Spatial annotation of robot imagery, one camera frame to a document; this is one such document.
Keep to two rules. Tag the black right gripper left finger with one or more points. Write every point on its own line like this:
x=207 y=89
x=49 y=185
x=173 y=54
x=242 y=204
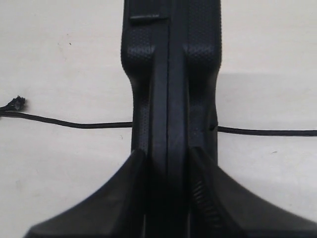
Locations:
x=116 y=210

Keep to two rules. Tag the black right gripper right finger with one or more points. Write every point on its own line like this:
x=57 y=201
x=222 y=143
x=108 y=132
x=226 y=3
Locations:
x=223 y=208

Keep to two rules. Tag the black plastic case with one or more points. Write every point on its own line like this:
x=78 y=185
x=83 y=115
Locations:
x=171 y=53

